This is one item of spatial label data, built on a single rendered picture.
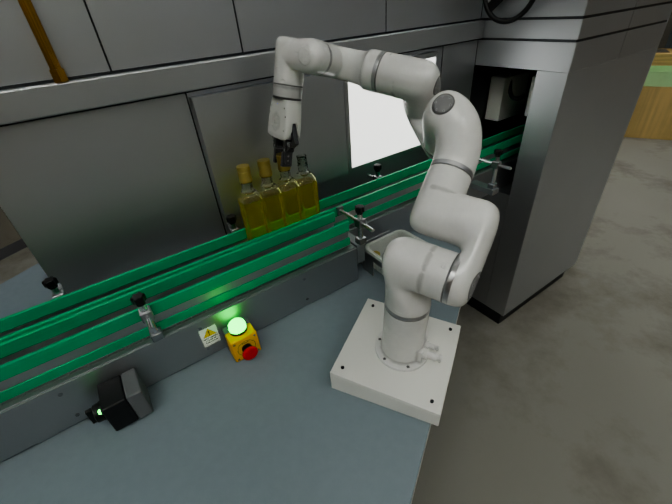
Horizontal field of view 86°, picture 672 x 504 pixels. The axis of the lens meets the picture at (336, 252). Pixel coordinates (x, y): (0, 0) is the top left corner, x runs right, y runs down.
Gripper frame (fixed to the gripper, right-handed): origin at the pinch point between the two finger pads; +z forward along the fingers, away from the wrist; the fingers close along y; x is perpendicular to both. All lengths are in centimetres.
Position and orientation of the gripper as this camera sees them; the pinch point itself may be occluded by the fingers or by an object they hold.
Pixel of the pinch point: (282, 157)
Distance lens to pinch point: 103.6
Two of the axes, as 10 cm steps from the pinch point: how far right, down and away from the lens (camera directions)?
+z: -1.4, 8.9, 4.4
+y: 5.8, 4.3, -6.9
